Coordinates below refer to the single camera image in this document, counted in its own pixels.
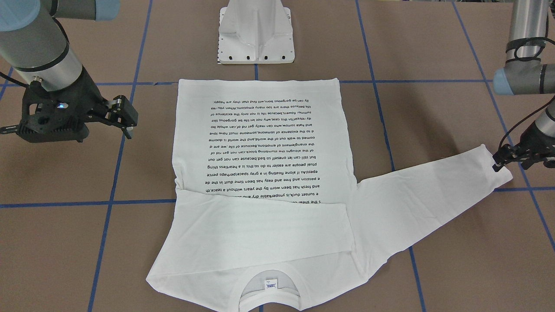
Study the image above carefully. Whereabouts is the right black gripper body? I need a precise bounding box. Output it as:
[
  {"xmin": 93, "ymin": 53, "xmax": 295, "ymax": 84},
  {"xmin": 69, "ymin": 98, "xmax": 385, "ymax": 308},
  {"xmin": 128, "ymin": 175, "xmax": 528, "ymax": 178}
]
[{"xmin": 1, "ymin": 74, "xmax": 113, "ymax": 143}]

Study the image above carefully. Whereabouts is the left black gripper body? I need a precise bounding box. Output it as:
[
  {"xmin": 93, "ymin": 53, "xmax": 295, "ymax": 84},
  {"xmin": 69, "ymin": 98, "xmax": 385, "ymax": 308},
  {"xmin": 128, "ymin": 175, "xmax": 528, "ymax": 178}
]
[{"xmin": 509, "ymin": 126, "xmax": 555, "ymax": 170}]

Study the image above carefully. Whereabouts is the white long-sleeve printed shirt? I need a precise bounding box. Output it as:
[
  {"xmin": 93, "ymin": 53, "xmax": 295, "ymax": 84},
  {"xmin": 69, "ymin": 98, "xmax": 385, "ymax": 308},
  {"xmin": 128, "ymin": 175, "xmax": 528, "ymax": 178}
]
[{"xmin": 146, "ymin": 79, "xmax": 512, "ymax": 312}]

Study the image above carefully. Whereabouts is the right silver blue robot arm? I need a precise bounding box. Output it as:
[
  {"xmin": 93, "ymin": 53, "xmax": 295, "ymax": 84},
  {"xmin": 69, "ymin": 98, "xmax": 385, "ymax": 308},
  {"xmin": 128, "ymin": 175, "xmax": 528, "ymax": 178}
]
[{"xmin": 0, "ymin": 0, "xmax": 138, "ymax": 143}]

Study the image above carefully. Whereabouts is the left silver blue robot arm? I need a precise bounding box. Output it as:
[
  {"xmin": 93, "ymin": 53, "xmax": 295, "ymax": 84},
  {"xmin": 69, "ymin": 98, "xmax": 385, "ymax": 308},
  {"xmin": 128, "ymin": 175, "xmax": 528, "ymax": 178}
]
[{"xmin": 493, "ymin": 0, "xmax": 555, "ymax": 172}]

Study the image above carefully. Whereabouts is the white camera mast with base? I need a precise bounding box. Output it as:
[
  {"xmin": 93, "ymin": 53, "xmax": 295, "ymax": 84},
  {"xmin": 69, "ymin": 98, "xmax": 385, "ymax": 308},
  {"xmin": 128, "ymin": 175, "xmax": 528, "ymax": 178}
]
[{"xmin": 218, "ymin": 0, "xmax": 295, "ymax": 65}]

